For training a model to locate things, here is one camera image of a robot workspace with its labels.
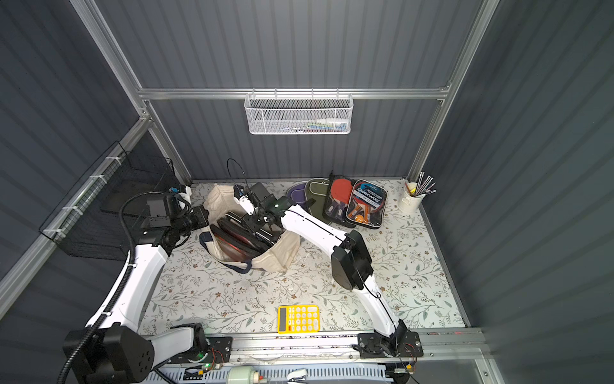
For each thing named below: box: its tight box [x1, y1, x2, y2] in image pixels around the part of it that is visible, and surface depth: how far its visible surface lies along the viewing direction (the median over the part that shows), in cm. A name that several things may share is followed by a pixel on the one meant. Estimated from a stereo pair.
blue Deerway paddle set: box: [345, 179, 388, 229], surface depth 109 cm
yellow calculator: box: [277, 304, 321, 334], surface depth 80 cm
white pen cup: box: [398, 181, 427, 216], surface depth 105 cm
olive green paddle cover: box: [304, 177, 331, 225], surface depth 114 cm
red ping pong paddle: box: [322, 170, 355, 229], surface depth 111 cm
